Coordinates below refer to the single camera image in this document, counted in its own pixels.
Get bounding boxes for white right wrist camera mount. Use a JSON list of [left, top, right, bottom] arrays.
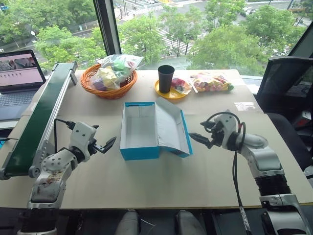
[[213, 114, 240, 148]]

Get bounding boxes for yellow plate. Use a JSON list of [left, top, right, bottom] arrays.
[[154, 79, 190, 100]]

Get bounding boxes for grey laptop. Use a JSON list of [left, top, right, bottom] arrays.
[[0, 49, 47, 122]]

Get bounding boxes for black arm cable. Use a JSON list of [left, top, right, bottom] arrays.
[[53, 118, 75, 153], [207, 111, 250, 235]]

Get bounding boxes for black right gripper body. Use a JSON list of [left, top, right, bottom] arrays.
[[206, 121, 224, 149]]

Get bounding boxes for black window frame post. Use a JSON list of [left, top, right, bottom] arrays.
[[92, 0, 122, 56]]

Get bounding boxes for large bag of toy fruit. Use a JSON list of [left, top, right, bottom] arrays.
[[190, 71, 235, 94]]

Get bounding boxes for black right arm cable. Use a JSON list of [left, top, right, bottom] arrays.
[[207, 111, 250, 235]]

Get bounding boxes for black mesh office chair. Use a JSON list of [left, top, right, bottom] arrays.
[[253, 56, 313, 172]]

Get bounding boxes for plastic bag of green blocks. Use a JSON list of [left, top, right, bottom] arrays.
[[100, 54, 144, 83]]

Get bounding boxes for green conveyor belt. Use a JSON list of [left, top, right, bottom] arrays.
[[0, 62, 78, 181]]

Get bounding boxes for orange wicker basket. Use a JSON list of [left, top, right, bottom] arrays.
[[80, 63, 137, 99]]

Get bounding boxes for black plastic cup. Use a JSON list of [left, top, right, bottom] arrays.
[[157, 65, 176, 94]]

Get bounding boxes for black slanted window frame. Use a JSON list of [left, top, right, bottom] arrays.
[[288, 23, 313, 58]]

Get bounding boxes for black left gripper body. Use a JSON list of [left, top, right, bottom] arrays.
[[87, 137, 103, 157]]

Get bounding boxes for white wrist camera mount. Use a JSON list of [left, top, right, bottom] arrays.
[[213, 114, 240, 148], [70, 121, 97, 163]]

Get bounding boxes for blue cardboard box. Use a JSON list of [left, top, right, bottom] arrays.
[[119, 97, 194, 161]]

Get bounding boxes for grey rounded shape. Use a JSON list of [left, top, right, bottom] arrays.
[[114, 210, 140, 235], [175, 210, 206, 235]]

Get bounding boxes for small bag of colourful toys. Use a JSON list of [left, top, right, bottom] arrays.
[[171, 76, 193, 95]]

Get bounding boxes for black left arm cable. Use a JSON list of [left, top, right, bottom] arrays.
[[53, 118, 75, 153]]

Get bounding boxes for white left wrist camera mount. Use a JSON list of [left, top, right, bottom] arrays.
[[70, 121, 97, 163]]

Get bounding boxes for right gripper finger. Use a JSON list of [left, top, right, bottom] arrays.
[[188, 132, 212, 146], [200, 119, 217, 133]]

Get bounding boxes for plastic bag yellow purple blocks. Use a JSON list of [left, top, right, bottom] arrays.
[[88, 67, 122, 92]]

